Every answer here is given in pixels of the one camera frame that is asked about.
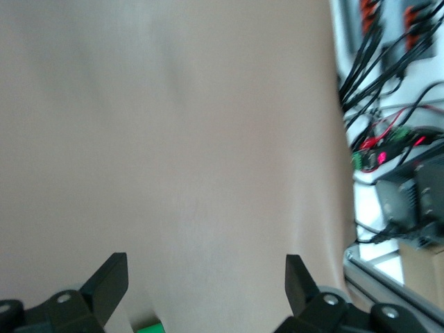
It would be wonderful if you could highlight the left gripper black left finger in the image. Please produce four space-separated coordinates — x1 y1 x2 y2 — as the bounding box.
0 252 128 333

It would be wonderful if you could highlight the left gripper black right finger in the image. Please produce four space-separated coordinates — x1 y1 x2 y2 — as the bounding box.
273 254 429 333

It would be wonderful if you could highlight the small green cube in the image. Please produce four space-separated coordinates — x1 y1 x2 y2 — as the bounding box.
133 321 164 333

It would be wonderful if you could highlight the brown cardboard box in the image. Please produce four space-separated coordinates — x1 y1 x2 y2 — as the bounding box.
398 240 444 303

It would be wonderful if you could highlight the black finned electronics box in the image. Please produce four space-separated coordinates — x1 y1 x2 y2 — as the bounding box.
375 142 444 249

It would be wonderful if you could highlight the black module with red light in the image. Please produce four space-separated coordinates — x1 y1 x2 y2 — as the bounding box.
360 134 438 173

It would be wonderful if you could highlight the brown table mat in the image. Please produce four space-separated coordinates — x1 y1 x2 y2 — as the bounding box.
0 0 359 333

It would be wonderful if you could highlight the power strip with orange switches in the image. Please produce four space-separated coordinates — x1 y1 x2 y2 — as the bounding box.
331 0 444 70

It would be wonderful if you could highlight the aluminium profile bracket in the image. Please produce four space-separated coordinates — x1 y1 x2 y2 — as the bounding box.
342 246 444 323

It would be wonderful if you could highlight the thin red wire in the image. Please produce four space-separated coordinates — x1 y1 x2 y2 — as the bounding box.
360 106 444 148

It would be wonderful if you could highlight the black cable bundle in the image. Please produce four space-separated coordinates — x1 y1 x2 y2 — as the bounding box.
338 0 444 121

